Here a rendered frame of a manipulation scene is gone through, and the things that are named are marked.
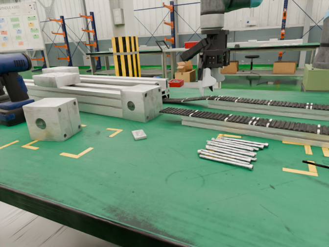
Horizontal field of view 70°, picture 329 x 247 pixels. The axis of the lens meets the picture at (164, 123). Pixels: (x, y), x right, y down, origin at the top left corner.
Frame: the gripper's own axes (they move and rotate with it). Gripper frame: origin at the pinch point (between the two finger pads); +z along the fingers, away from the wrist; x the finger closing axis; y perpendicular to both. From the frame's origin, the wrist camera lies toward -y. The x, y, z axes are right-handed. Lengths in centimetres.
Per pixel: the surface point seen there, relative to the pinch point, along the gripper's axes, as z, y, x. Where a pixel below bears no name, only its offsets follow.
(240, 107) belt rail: 4.3, 12.7, -1.3
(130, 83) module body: -2.2, -30.2, -4.9
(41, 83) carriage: -4, -60, -24
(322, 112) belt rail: 3.4, 35.4, -2.0
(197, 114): 2.2, 6.5, -20.5
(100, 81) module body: -2.2, -47.8, -4.9
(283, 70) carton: 55, -31, 474
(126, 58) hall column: 7, -237, 225
